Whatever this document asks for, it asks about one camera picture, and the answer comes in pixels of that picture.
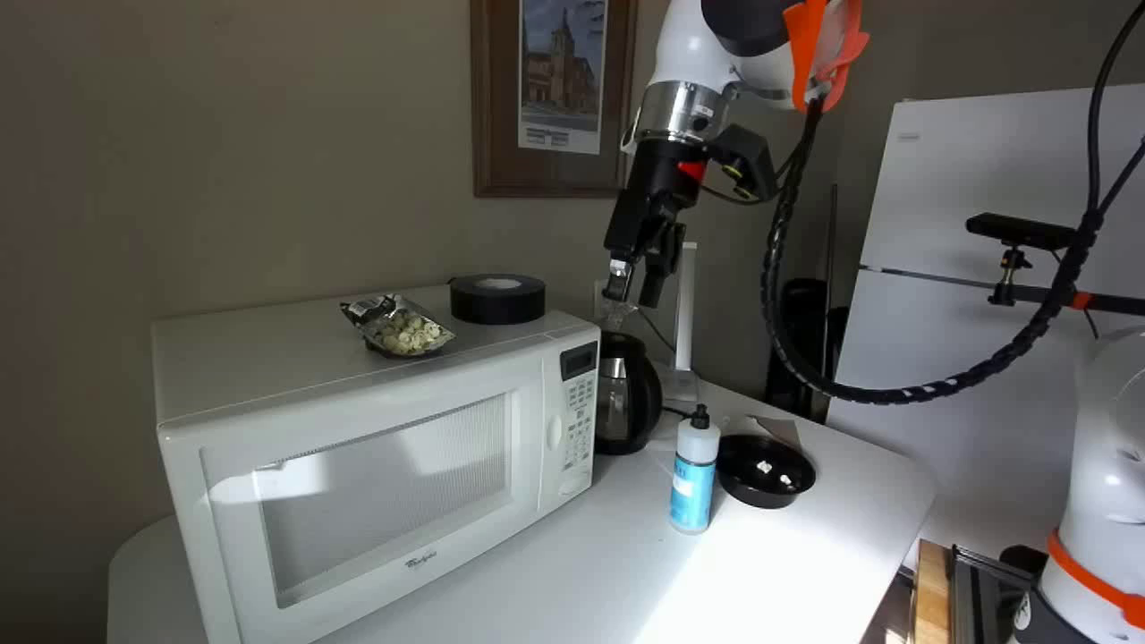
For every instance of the wooden framed picture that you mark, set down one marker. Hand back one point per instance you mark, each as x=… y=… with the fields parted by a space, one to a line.
x=556 y=93

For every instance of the wooden board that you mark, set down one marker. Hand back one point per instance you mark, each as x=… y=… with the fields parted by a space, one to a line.
x=932 y=595

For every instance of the blue label soap bottle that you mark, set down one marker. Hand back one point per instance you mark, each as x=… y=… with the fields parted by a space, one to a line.
x=691 y=477

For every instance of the black tape roll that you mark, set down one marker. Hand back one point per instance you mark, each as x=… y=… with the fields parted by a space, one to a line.
x=500 y=299

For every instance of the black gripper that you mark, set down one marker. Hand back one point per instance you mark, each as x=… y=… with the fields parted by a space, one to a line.
x=654 y=203

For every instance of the black bowl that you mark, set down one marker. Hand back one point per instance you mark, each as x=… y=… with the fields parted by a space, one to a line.
x=766 y=469

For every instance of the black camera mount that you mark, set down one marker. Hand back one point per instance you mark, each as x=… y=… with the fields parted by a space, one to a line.
x=1014 y=237

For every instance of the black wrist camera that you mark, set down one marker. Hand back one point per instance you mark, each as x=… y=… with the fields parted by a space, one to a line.
x=744 y=163

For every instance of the white refrigerator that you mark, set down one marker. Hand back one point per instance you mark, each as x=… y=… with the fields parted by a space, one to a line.
x=952 y=334

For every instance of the black electric kettle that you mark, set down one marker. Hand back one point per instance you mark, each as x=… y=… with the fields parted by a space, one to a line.
x=623 y=398

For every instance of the white microwave oven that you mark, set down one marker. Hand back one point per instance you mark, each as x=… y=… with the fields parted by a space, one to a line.
x=358 y=477

